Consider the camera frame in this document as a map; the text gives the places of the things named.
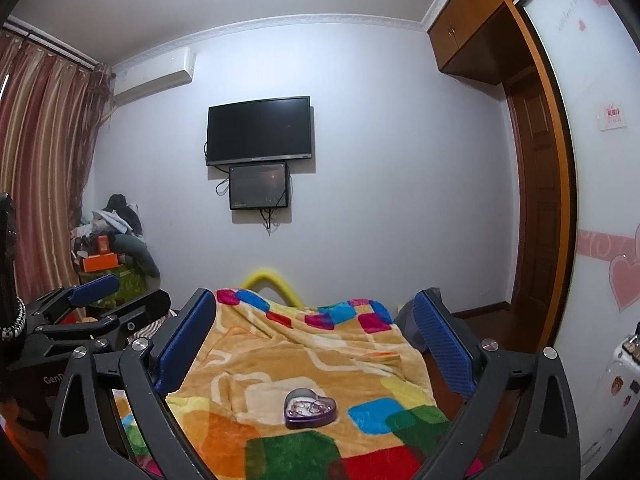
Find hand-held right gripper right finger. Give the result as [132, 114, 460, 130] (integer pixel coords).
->
[412, 288, 582, 480]

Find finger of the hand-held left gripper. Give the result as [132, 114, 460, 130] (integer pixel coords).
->
[25, 273, 121, 322]
[37, 289, 171, 342]

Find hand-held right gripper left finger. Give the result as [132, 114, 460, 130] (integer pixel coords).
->
[47, 287, 219, 480]

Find purple heart-shaped tin box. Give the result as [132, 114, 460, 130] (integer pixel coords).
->
[283, 387, 339, 430]

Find striped brown blanket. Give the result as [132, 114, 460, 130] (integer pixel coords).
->
[131, 317, 168, 343]

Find orange box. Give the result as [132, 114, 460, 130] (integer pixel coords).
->
[82, 253, 121, 274]

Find green patterned cloth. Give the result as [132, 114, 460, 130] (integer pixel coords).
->
[79, 269, 147, 312]

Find pile of clothes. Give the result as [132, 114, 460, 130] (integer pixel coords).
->
[72, 192, 162, 281]

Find yellow foam tube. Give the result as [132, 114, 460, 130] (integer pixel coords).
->
[240, 268, 306, 309]

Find colourful checkered blanket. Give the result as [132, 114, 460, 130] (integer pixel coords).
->
[115, 287, 483, 480]

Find striped brown curtain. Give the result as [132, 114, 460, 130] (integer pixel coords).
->
[0, 22, 114, 307]

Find brown wooden door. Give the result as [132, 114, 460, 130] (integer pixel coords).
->
[504, 69, 567, 313]

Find white appliance with stickers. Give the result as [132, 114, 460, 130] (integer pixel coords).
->
[577, 331, 640, 480]

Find white heart-print sliding door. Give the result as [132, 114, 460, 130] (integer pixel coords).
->
[517, 0, 640, 361]

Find white air conditioner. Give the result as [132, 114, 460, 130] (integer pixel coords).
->
[112, 45, 196, 99]

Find white red paper note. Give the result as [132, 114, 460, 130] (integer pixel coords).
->
[597, 102, 629, 131]

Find wooden wardrobe upper cabinets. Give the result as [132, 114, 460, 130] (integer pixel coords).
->
[427, 0, 558, 87]

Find black white braided strap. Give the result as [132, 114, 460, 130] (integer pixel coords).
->
[0, 297, 27, 343]

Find small black wall monitor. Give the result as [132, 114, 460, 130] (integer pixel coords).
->
[229, 162, 291, 211]

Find wall-mounted black television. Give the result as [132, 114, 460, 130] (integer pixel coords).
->
[206, 95, 315, 167]

